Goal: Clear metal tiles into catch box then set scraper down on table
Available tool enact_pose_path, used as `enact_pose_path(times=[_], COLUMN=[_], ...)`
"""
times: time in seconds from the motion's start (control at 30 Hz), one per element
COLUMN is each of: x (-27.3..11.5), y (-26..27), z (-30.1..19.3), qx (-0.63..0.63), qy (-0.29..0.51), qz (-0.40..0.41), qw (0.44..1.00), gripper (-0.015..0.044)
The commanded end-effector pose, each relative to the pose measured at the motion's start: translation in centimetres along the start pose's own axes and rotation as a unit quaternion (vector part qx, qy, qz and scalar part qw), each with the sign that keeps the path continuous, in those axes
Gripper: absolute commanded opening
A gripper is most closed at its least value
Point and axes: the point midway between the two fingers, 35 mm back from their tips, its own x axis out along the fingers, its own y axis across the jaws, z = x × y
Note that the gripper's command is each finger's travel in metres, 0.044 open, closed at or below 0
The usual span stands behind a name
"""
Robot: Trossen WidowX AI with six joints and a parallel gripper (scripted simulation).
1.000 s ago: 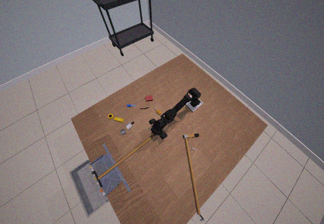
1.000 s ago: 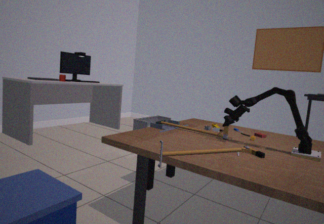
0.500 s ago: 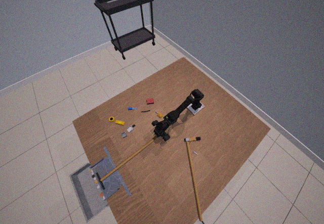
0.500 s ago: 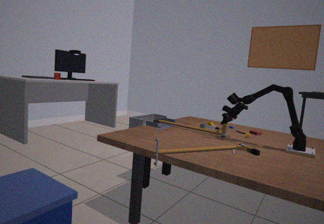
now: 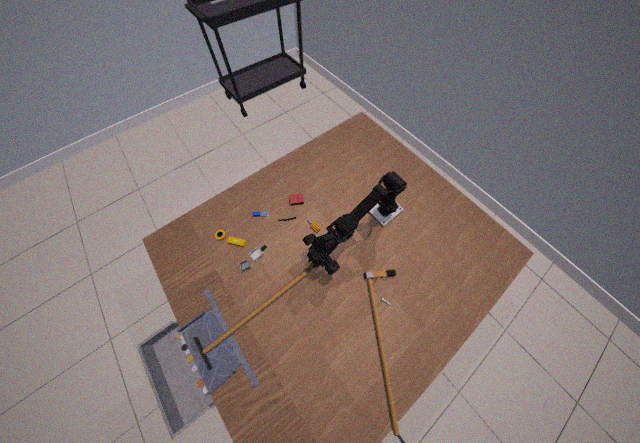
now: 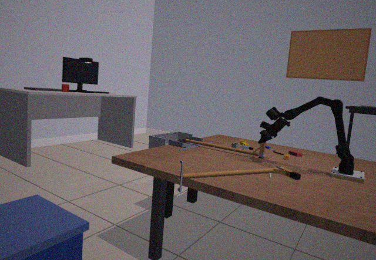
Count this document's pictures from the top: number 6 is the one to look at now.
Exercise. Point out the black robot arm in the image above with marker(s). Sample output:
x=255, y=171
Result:
x=346, y=165

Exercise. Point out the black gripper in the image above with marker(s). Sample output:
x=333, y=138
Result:
x=267, y=135

